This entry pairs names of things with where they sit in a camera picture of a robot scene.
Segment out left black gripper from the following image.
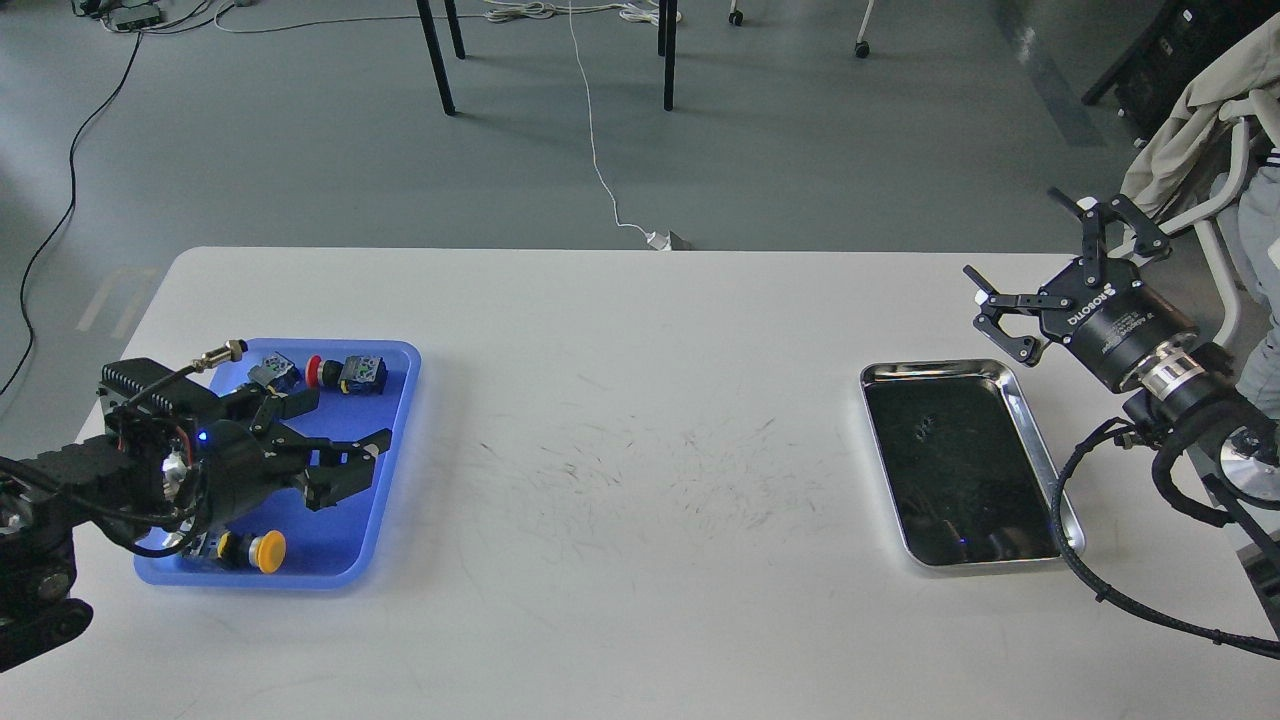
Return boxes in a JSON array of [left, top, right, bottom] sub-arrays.
[[99, 357, 394, 528]]

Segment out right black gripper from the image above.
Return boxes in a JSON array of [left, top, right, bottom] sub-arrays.
[[963, 187, 1206, 393]]

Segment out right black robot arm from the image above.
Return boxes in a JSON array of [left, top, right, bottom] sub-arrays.
[[963, 190, 1277, 659]]

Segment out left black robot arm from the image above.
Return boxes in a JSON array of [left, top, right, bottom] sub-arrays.
[[1, 351, 393, 670]]

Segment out blue plastic tray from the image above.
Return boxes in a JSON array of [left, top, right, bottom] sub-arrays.
[[133, 337, 422, 591]]

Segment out silver metal tray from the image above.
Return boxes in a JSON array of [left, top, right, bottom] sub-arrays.
[[858, 357, 1061, 575]]

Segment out green push button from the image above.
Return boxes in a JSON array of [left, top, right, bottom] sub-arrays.
[[247, 352, 303, 395]]

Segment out red push button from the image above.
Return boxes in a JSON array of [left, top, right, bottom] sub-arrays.
[[303, 354, 389, 396]]

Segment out yellow push button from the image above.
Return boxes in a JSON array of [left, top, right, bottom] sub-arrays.
[[160, 528, 287, 575]]

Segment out beige jacket on chair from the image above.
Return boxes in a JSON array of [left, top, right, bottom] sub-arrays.
[[1120, 13, 1279, 217]]

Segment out black table legs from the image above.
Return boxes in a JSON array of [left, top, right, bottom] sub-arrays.
[[415, 0, 678, 117]]

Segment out black floor cable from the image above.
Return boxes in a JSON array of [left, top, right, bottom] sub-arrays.
[[0, 0, 241, 396]]

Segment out white floor cable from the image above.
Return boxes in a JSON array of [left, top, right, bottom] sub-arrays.
[[480, 0, 691, 251]]

